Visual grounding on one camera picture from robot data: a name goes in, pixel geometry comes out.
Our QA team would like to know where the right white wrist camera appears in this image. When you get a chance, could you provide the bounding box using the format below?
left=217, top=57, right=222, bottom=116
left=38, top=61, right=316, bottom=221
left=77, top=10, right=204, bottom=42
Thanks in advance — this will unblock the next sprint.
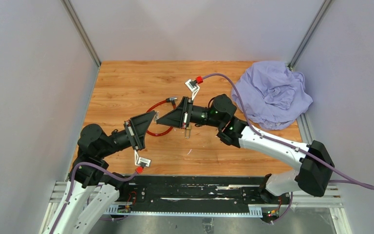
left=185, top=79, right=200, bottom=101

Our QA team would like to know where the brass padlock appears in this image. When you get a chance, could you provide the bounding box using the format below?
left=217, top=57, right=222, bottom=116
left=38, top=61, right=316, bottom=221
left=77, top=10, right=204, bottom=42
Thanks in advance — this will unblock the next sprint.
left=185, top=127, right=191, bottom=139

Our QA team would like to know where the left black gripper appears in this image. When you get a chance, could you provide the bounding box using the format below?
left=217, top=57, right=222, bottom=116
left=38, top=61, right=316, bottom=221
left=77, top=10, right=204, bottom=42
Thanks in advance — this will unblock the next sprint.
left=99, top=109, right=155, bottom=157

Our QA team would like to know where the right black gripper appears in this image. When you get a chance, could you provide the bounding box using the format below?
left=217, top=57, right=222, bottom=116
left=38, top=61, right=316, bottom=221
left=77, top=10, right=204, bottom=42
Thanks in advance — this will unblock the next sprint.
left=156, top=97, right=223, bottom=130

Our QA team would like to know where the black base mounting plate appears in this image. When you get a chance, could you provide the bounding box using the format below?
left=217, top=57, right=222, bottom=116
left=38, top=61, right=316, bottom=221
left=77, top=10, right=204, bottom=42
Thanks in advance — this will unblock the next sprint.
left=115, top=175, right=290, bottom=215

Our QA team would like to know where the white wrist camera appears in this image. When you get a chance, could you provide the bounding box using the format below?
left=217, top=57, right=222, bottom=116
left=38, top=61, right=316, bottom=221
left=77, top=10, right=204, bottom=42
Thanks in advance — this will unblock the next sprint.
left=185, top=79, right=200, bottom=101
left=134, top=150, right=151, bottom=168

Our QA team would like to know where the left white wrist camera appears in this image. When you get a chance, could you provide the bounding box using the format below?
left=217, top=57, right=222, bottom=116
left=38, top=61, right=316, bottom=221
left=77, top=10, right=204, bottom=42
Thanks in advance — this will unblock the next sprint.
left=134, top=150, right=151, bottom=168

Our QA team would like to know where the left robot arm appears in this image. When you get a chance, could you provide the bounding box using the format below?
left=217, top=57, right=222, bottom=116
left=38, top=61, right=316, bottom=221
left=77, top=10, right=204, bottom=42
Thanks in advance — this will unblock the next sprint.
left=44, top=111, right=156, bottom=234

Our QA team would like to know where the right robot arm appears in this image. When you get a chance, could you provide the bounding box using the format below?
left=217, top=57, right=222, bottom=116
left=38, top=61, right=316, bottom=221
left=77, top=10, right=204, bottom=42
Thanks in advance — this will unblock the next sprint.
left=157, top=94, right=334, bottom=203

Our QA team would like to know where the lavender crumpled cloth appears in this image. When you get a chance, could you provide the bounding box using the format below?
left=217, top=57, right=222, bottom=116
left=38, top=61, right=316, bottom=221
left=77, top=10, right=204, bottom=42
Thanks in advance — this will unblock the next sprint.
left=231, top=61, right=313, bottom=130

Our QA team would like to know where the small silver key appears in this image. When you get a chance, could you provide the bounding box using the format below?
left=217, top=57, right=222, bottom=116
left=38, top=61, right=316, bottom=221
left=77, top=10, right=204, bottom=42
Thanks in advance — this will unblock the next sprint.
left=153, top=111, right=160, bottom=124

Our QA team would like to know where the red cable lock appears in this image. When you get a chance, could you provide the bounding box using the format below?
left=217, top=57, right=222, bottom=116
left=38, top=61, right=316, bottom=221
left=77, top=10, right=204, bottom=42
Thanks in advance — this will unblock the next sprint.
left=145, top=95, right=179, bottom=137

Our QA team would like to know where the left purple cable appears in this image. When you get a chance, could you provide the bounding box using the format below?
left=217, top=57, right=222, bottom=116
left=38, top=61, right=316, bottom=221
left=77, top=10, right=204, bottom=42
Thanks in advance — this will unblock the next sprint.
left=48, top=162, right=145, bottom=234

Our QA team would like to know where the aluminium frame rail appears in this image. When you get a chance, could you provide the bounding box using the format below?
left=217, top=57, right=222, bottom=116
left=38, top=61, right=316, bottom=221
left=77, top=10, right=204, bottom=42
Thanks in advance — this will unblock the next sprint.
left=50, top=176, right=342, bottom=218

